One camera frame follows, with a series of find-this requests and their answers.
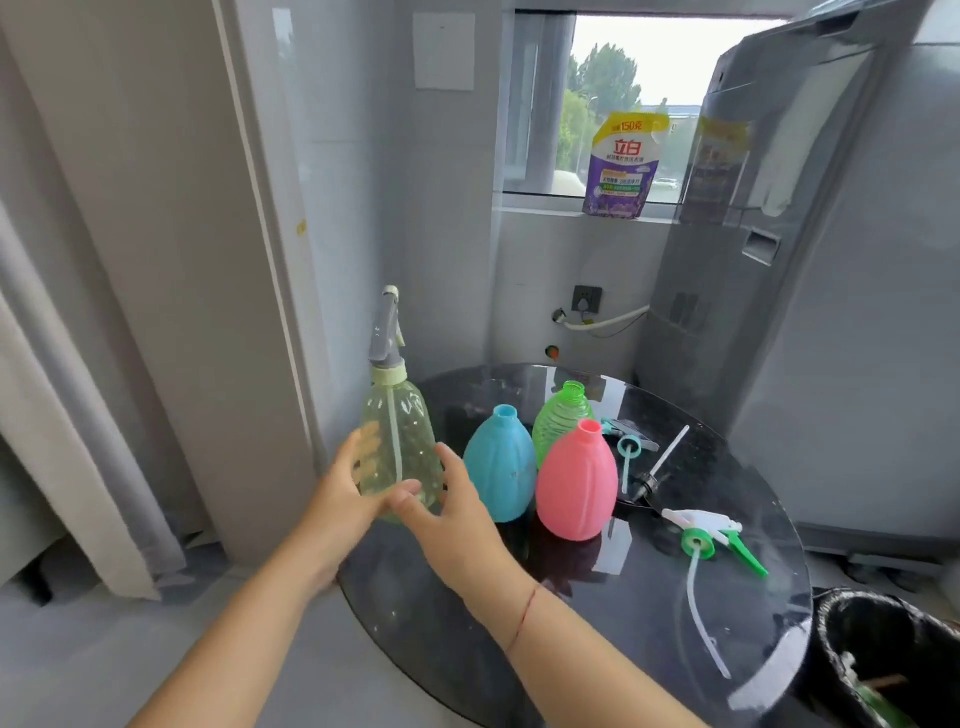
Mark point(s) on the person's right hand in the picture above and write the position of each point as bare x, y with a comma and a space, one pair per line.
465, 540

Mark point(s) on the person's left hand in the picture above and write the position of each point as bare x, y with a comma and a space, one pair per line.
334, 510

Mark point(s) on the person's left thumb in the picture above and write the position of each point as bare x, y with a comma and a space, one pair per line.
394, 496

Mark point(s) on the person's right thumb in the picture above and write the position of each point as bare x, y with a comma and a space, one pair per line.
412, 510

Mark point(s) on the clear yellow spray bottle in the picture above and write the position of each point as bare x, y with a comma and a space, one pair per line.
409, 442

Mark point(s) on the person's left forearm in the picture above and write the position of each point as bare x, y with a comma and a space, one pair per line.
240, 645

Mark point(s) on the person's right forearm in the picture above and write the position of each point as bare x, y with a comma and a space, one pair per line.
585, 667

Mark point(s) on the blue plastic bottle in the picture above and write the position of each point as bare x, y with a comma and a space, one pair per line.
501, 469

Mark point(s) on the pink plastic bottle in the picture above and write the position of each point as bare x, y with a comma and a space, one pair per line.
576, 487

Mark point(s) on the green plastic bottle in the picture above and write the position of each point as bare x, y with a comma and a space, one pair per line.
559, 424

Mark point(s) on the grey teal spray head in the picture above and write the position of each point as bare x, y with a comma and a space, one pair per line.
628, 446

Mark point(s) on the black spray head white tube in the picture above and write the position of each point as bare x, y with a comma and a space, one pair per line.
651, 480

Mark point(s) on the white green spray head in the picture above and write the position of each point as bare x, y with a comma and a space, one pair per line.
701, 536

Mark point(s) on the grey curtain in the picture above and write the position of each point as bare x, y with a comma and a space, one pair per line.
60, 450

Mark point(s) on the purple detergent pouch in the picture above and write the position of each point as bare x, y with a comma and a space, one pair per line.
624, 169

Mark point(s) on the grey washing machine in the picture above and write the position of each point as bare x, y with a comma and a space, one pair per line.
825, 300

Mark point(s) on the bin with black bag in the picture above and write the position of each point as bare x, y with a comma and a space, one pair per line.
870, 637

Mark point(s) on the window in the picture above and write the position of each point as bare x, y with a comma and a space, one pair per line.
645, 75

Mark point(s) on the green plastic piece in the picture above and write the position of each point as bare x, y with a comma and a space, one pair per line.
881, 705

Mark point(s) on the black wall socket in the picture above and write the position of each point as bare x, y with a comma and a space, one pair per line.
586, 299

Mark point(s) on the white wall panel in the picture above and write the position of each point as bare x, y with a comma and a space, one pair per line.
444, 52

